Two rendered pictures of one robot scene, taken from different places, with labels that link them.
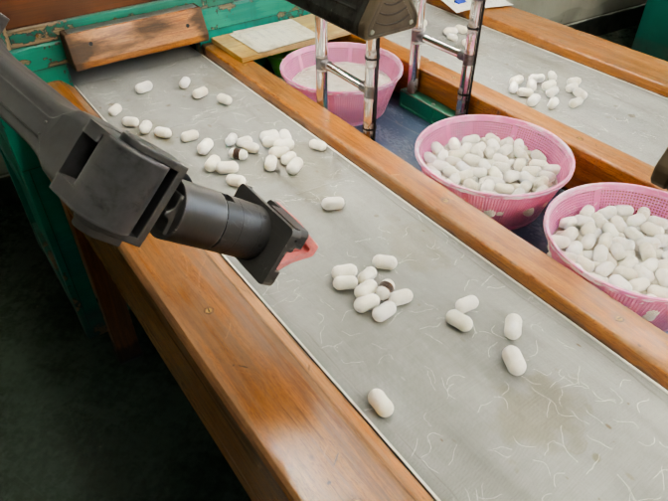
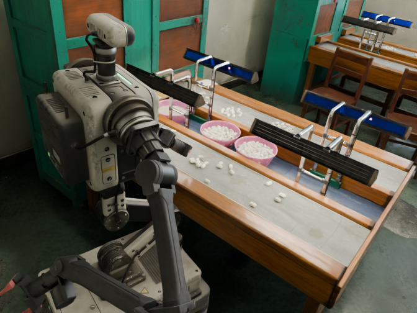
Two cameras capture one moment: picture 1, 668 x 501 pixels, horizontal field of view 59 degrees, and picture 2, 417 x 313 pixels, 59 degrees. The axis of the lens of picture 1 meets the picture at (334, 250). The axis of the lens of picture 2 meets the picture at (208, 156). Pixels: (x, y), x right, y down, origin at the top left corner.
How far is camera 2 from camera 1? 134 cm
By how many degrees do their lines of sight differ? 16
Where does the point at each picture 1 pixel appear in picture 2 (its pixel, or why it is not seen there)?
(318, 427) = (197, 184)
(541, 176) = (233, 135)
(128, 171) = (170, 135)
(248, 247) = (182, 149)
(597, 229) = (247, 146)
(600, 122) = (246, 120)
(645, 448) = (257, 183)
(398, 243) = (201, 153)
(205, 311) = not seen: hidden behind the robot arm
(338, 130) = (178, 127)
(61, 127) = not seen: hidden behind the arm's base
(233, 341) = not seen: hidden behind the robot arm
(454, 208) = (213, 144)
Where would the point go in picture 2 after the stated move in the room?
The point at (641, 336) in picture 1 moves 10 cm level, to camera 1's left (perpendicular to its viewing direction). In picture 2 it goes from (255, 165) to (239, 166)
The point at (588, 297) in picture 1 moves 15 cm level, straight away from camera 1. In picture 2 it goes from (245, 159) to (250, 147)
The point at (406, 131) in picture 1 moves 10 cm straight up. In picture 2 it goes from (193, 125) to (194, 113)
